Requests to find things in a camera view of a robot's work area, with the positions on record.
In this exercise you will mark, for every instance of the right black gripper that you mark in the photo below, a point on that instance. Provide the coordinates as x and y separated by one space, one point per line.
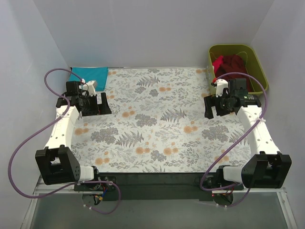
216 106

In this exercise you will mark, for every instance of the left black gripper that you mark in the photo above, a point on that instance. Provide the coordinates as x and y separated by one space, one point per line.
94 106

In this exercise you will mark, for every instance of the dark red t-shirt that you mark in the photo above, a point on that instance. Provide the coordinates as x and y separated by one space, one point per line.
235 64

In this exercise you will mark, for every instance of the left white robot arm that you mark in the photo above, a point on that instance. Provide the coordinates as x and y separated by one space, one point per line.
56 161

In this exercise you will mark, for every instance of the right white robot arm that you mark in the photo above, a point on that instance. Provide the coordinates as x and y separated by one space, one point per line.
268 167

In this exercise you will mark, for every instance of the folded teal t-shirt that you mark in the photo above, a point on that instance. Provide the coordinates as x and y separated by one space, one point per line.
97 74

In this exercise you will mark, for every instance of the bright pink t-shirt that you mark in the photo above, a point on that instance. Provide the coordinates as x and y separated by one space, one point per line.
217 66

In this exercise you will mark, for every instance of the floral patterned table mat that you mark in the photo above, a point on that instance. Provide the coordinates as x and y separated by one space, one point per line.
157 124

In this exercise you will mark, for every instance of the olive green plastic bin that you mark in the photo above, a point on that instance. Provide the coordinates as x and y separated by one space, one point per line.
254 70

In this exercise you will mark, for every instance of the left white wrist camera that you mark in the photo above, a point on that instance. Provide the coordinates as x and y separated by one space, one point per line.
90 87

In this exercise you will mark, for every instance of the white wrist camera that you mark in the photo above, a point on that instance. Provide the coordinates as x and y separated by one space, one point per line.
220 85
90 87

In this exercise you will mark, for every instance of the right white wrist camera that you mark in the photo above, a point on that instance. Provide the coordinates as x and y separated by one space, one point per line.
220 85

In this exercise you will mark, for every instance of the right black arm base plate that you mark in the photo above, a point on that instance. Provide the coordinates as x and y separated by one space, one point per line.
213 182

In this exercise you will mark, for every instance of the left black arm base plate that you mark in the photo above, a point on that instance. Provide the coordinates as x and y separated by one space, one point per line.
97 186

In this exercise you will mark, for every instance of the aluminium frame rail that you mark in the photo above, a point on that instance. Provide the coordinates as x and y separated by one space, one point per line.
41 188

